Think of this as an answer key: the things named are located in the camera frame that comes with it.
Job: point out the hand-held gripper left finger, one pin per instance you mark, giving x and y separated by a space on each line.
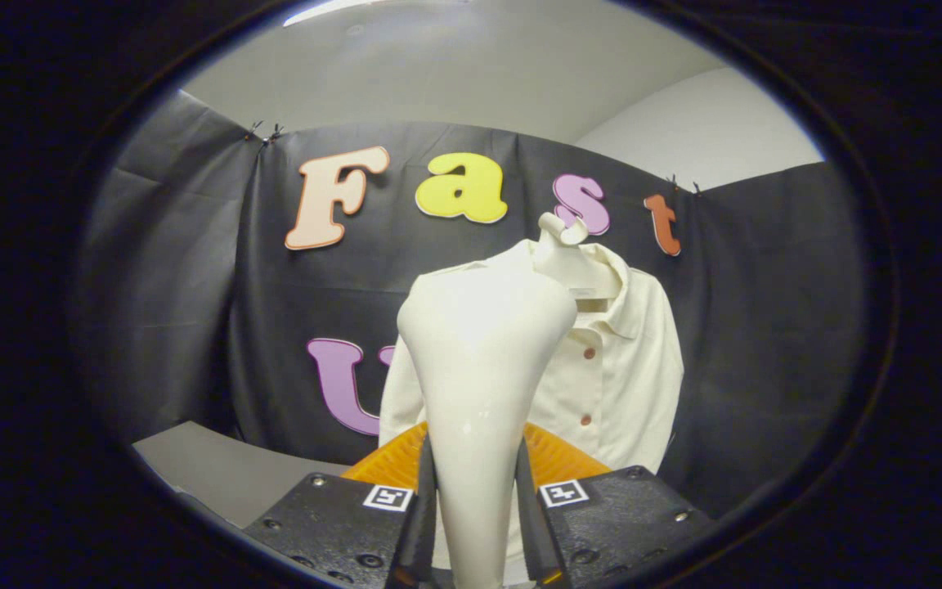
420 532

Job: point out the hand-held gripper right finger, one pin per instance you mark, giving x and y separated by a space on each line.
530 532

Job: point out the white garment steamer head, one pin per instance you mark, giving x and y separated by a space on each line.
479 368

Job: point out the cream button shirt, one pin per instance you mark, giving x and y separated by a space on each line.
626 376

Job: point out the white clothes hanger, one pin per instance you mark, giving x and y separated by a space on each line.
561 254

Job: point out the grey cabinet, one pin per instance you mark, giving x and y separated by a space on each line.
226 474

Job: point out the ceiling light panel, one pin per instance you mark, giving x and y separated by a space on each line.
316 10

